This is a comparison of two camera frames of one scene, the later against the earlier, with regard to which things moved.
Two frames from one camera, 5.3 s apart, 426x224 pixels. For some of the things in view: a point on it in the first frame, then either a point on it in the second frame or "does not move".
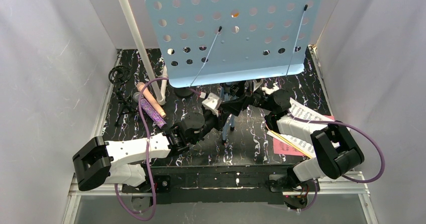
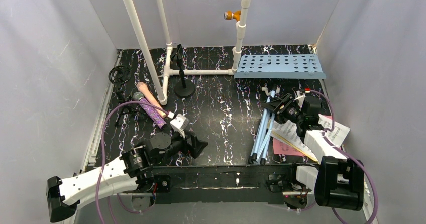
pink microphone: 151,100 does not move
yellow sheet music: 292,144 does not move
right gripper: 256,96 to 283,109
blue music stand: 217,35 to 275,66
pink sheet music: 281,147 does not move
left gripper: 223,112 to 190,141
